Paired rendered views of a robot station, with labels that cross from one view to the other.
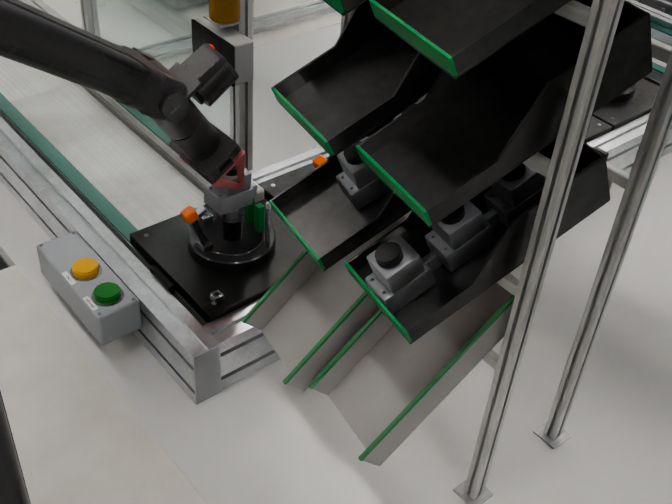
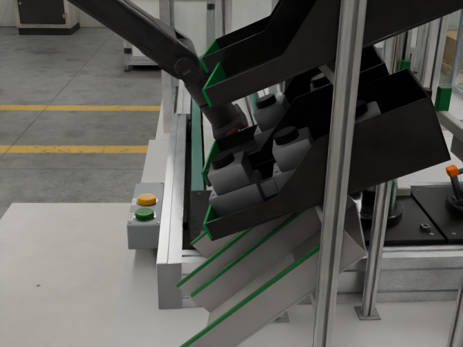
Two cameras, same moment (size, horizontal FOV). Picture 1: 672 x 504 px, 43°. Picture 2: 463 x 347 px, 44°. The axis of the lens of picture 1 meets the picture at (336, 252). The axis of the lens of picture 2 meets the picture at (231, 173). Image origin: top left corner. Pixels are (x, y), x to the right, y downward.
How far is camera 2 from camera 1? 0.61 m
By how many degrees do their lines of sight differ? 36
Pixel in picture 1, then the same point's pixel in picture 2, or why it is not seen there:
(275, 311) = (219, 246)
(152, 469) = (95, 332)
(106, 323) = (132, 232)
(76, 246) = (156, 188)
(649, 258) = not seen: outside the picture
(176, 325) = (166, 244)
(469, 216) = (296, 140)
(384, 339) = (261, 275)
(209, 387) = (171, 298)
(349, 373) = (229, 298)
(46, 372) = (95, 257)
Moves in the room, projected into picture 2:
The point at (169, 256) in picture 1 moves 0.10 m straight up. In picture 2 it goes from (200, 207) to (200, 164)
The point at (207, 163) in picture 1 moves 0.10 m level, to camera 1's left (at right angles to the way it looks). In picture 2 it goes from (220, 130) to (181, 119)
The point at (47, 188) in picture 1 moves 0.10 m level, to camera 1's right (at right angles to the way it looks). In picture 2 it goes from (172, 160) to (201, 170)
